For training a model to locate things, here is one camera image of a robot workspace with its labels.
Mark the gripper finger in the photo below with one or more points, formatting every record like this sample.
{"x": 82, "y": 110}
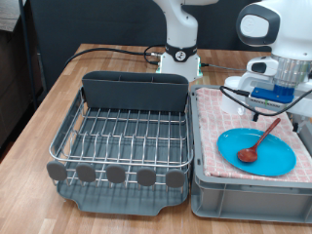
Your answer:
{"x": 297, "y": 126}

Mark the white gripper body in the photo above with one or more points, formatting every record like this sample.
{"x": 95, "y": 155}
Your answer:
{"x": 260, "y": 83}

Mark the blue plate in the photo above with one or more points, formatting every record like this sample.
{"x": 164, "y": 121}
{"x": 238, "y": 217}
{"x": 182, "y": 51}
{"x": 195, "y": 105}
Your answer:
{"x": 276, "y": 159}

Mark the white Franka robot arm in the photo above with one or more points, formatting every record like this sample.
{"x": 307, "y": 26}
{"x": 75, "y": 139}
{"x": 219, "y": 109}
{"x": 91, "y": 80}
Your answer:
{"x": 180, "y": 29}

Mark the grey dish drying rack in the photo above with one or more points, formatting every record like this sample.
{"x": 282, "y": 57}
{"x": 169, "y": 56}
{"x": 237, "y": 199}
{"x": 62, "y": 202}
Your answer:
{"x": 130, "y": 204}

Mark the pink checkered towel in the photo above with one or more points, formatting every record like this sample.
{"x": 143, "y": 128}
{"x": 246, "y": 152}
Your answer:
{"x": 211, "y": 130}

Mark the grey plastic crate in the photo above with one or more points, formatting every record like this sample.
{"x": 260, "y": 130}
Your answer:
{"x": 247, "y": 204}

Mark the dark grey cutlery holder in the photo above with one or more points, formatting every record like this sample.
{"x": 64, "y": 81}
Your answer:
{"x": 136, "y": 94}

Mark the black metal pole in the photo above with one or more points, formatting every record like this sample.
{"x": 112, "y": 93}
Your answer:
{"x": 27, "y": 48}

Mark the dark cabinet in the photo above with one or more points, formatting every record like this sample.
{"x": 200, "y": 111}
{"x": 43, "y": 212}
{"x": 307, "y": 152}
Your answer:
{"x": 13, "y": 81}

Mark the wrist camera on blue mount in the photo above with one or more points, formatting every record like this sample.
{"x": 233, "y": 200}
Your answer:
{"x": 271, "y": 94}

